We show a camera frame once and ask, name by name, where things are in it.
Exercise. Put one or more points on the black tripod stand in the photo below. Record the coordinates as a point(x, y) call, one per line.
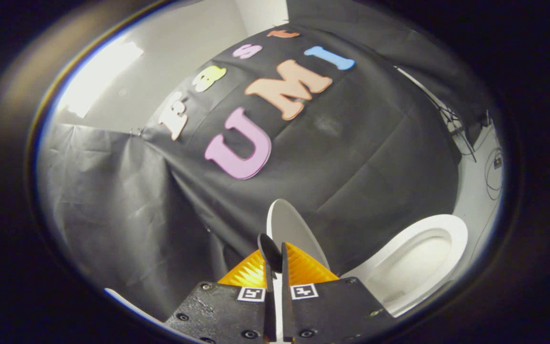
point(460, 136)

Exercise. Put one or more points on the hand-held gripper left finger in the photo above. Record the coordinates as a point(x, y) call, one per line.
point(270, 310)

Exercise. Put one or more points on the black backdrop cloth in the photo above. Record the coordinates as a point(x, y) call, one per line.
point(112, 200)
point(332, 167)
point(399, 38)

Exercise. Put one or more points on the black lid pull tab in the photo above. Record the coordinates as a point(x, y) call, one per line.
point(270, 253)

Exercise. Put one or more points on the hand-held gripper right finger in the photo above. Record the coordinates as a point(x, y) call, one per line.
point(287, 310)

